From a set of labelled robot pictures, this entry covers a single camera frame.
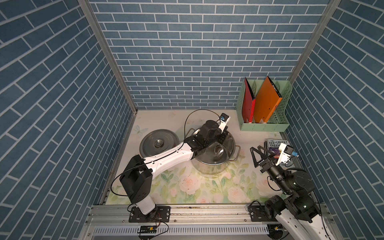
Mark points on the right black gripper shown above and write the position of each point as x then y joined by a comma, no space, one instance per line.
267,162

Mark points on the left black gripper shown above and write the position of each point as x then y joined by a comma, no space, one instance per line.
218,138

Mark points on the stainless steel pot lid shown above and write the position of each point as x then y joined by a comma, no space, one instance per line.
157,142

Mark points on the steel ladle black handle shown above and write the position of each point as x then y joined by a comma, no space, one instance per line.
220,151

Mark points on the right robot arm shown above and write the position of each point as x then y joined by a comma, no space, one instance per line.
299,213

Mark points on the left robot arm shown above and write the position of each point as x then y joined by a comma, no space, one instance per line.
137,177

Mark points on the treehouse paperback book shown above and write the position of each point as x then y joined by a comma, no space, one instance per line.
273,146

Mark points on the green plastic file rack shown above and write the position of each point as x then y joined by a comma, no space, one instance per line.
278,122

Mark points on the red folder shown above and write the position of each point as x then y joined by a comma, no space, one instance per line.
248,103

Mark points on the orange folder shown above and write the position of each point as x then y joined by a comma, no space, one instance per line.
266,101

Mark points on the small black circuit board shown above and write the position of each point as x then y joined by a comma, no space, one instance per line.
151,230

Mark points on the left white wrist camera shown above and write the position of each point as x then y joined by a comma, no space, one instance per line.
224,119

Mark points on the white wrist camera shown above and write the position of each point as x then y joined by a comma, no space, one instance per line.
287,155
224,119

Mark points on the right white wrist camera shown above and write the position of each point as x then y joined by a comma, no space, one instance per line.
287,155

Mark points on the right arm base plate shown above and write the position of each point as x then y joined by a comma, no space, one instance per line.
258,214

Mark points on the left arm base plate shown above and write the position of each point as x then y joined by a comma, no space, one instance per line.
161,213

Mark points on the aluminium front rail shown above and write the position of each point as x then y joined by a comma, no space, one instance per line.
189,222

